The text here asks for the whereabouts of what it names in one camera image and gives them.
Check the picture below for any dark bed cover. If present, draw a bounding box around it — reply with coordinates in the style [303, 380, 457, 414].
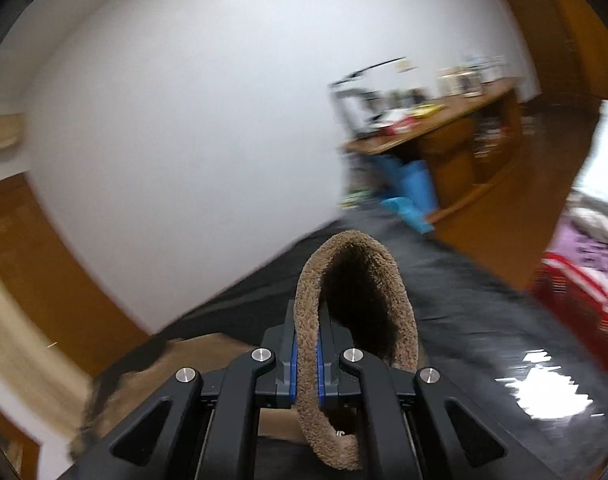
[69, 205, 608, 480]

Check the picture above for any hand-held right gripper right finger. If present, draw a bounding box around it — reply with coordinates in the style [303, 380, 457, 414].
[318, 305, 505, 480]

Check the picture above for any brown fleece sweater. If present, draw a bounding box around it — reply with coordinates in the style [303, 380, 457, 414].
[69, 230, 419, 471]

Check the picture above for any purple printed cloth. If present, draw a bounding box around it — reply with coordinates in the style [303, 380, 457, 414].
[554, 200, 608, 273]

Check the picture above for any wooden panelled door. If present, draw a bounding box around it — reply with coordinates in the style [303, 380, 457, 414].
[0, 172, 150, 376]

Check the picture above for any wooden wardrobe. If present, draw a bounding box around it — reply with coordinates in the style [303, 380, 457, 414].
[464, 0, 608, 111]

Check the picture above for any green white packet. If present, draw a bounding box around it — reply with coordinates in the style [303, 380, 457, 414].
[340, 189, 371, 209]

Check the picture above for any wooden wall panel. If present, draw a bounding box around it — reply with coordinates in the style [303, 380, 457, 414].
[0, 395, 40, 480]

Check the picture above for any red box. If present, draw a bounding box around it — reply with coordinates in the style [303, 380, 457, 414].
[379, 116, 421, 137]

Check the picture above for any wooden desk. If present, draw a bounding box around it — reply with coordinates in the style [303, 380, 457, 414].
[341, 80, 527, 223]

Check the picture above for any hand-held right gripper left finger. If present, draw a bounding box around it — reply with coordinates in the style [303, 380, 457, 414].
[109, 300, 299, 480]

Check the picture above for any red basket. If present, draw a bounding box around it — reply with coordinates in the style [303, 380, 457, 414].
[531, 252, 608, 351]

